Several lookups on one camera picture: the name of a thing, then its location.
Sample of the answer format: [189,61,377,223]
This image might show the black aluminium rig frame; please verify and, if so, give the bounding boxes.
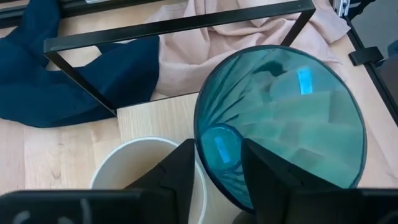
[0,0,398,126]

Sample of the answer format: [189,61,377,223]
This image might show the navy blue cloth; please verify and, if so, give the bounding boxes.
[0,0,161,129]

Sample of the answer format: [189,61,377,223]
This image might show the teal swirled bowl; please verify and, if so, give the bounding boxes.
[193,45,368,215]

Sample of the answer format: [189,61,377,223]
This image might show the beige paper cup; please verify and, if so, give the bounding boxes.
[89,136,208,224]

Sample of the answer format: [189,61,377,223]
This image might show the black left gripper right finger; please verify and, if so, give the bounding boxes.
[241,138,398,224]

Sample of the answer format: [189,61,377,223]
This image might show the wooden shelf with black frame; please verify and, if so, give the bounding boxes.
[43,0,317,224]

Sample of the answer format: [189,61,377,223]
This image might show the pale pink cloth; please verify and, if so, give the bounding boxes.
[144,0,351,102]

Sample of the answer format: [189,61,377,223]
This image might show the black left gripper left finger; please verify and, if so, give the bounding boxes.
[0,138,197,224]

